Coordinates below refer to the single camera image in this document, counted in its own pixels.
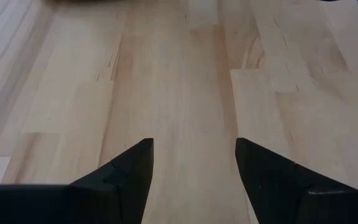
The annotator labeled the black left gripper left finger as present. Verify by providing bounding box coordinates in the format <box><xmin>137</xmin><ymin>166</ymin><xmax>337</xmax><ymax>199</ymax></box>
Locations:
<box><xmin>70</xmin><ymin>138</ymin><xmax>154</xmax><ymax>224</ymax></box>

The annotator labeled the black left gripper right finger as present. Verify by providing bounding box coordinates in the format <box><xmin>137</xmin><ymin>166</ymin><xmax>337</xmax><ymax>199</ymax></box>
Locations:
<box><xmin>235</xmin><ymin>138</ymin><xmax>356</xmax><ymax>224</ymax></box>

